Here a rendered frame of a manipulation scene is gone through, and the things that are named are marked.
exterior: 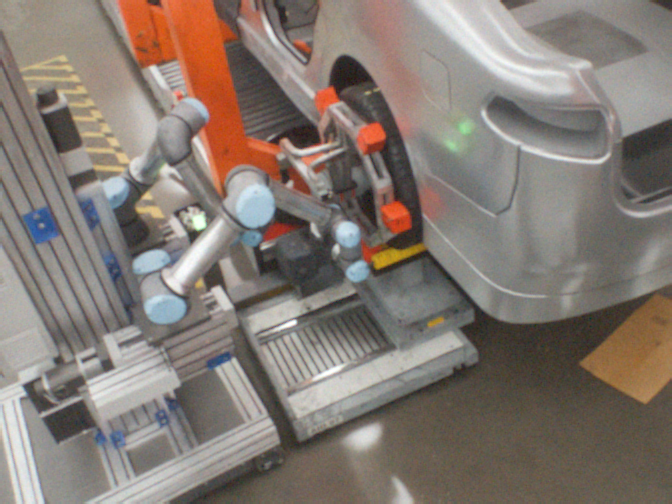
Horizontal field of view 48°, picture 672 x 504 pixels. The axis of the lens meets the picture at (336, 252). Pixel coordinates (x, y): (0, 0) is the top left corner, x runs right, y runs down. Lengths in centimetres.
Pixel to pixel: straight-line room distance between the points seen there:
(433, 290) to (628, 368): 85
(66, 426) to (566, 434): 189
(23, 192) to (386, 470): 164
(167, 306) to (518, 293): 104
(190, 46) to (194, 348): 112
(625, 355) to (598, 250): 128
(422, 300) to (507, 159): 138
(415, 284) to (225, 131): 104
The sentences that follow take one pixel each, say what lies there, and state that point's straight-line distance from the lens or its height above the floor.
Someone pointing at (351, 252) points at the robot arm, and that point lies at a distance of 245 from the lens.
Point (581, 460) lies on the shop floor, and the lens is 305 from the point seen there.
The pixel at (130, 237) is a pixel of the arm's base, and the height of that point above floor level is 86.
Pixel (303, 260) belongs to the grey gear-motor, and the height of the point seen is 37.
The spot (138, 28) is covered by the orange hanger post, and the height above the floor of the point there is 77.
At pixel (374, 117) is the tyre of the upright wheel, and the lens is 272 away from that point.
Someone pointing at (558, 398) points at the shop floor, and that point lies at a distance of 322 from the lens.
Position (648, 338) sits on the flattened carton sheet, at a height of 1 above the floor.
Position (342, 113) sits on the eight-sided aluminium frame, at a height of 109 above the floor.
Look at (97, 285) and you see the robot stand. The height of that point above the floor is 94.
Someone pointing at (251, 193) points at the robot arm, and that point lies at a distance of 218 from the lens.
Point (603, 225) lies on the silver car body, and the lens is 212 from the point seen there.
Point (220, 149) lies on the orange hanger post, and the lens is 318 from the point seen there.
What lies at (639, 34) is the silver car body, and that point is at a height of 104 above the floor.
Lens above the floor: 249
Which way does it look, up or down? 39 degrees down
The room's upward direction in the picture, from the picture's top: 10 degrees counter-clockwise
